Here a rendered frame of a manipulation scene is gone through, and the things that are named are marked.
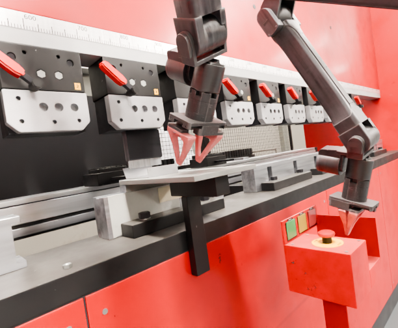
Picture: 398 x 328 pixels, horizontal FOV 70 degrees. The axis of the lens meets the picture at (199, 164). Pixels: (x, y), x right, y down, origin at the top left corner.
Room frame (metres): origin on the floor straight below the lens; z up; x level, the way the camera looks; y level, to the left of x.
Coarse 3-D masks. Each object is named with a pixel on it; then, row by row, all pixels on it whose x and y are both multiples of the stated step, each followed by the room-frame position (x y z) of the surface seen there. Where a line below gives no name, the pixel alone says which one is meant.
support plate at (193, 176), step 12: (216, 168) 0.64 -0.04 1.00; (228, 168) 0.57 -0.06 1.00; (240, 168) 0.56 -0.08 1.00; (252, 168) 0.59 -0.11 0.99; (132, 180) 0.62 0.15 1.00; (144, 180) 0.59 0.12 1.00; (156, 180) 0.56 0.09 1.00; (168, 180) 0.53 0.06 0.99; (180, 180) 0.50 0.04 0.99; (192, 180) 0.48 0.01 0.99
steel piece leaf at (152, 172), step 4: (172, 164) 0.68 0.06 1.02; (176, 164) 0.69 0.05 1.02; (148, 168) 0.63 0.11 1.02; (152, 168) 0.64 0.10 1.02; (156, 168) 0.65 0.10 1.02; (160, 168) 0.65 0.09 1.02; (164, 168) 0.66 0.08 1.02; (168, 168) 0.67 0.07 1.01; (172, 168) 0.68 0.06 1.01; (176, 168) 0.68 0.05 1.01; (148, 172) 0.63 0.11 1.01; (152, 172) 0.64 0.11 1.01; (156, 172) 0.64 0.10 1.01; (160, 172) 0.65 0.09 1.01; (164, 172) 0.66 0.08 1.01; (168, 172) 0.67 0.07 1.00; (172, 172) 0.68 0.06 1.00; (140, 176) 0.70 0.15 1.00; (144, 176) 0.67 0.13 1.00; (148, 176) 0.63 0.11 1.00; (152, 176) 0.64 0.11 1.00
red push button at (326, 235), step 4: (320, 232) 0.68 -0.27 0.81; (324, 232) 0.68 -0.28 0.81; (328, 232) 0.67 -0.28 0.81; (332, 232) 0.67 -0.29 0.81; (320, 236) 0.68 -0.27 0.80; (324, 236) 0.67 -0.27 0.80; (328, 236) 0.67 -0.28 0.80; (332, 236) 0.67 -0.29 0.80; (324, 240) 0.68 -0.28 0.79; (328, 240) 0.68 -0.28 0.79
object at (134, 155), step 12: (132, 132) 0.71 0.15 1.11; (144, 132) 0.74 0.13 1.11; (156, 132) 0.76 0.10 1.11; (132, 144) 0.71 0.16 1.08; (144, 144) 0.73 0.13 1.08; (156, 144) 0.76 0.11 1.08; (132, 156) 0.71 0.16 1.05; (144, 156) 0.73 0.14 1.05; (156, 156) 0.76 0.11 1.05; (132, 168) 0.71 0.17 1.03
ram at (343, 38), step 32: (0, 0) 0.52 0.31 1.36; (32, 0) 0.56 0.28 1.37; (64, 0) 0.60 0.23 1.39; (96, 0) 0.65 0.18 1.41; (128, 0) 0.71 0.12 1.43; (160, 0) 0.78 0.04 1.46; (224, 0) 0.97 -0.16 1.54; (256, 0) 1.11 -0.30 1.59; (0, 32) 0.52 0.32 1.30; (32, 32) 0.55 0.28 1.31; (128, 32) 0.70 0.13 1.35; (160, 32) 0.77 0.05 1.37; (256, 32) 1.09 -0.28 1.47; (320, 32) 1.50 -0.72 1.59; (352, 32) 1.87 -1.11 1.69; (160, 64) 0.76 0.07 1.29; (288, 64) 1.24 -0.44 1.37; (352, 64) 1.81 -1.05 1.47
